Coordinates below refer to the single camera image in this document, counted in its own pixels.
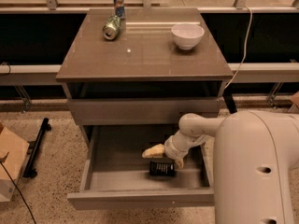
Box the closed grey upper drawer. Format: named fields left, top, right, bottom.
left=67, top=98, right=223, bottom=125

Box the black metal stand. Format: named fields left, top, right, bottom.
left=23, top=118, right=51, bottom=178

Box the thin black cable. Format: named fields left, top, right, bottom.
left=0, top=159, right=38, bottom=224

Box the grey drawer cabinet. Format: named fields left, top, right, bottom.
left=56, top=8, right=233, bottom=140

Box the open grey middle drawer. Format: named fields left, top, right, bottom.
left=67, top=124, right=214, bottom=210

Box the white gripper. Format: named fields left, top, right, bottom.
left=142, top=131, right=206, bottom=169

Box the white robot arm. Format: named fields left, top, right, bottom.
left=142, top=110, right=299, bottom=224

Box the white ceramic bowl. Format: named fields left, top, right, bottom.
left=171, top=23, right=205, bottom=50

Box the green soda can lying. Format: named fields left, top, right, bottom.
left=102, top=15, right=121, bottom=40

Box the white cable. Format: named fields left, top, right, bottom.
left=223, top=6, right=253, bottom=91

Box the black rxbar chocolate wrapper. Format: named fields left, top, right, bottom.
left=149, top=161, right=176, bottom=176

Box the cardboard box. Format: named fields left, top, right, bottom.
left=0, top=124, right=29, bottom=203

